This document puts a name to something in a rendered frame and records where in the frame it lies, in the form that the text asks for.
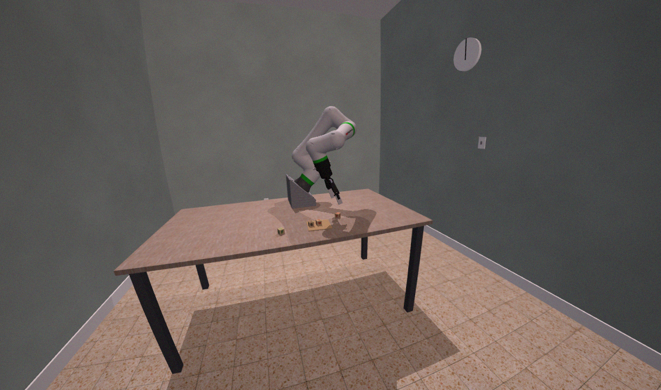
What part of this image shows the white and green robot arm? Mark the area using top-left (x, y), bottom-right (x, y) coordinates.
top-left (292, 106), bottom-right (357, 193)

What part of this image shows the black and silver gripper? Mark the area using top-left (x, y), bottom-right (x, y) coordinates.
top-left (319, 167), bottom-right (343, 205)

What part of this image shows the tan square mat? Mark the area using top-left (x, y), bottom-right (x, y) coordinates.
top-left (306, 219), bottom-right (332, 231)

